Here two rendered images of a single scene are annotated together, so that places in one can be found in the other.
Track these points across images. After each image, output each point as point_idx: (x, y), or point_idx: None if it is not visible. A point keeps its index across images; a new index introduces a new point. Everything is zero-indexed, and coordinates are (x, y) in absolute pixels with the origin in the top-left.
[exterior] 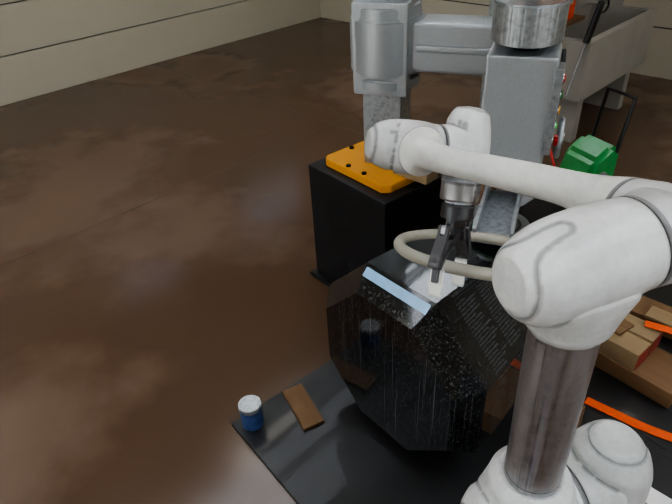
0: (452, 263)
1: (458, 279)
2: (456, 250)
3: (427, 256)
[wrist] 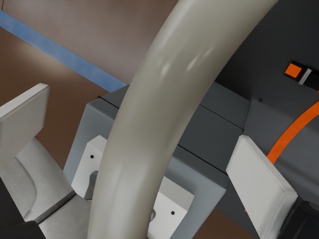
0: (103, 208)
1: (238, 167)
2: (285, 225)
3: (166, 63)
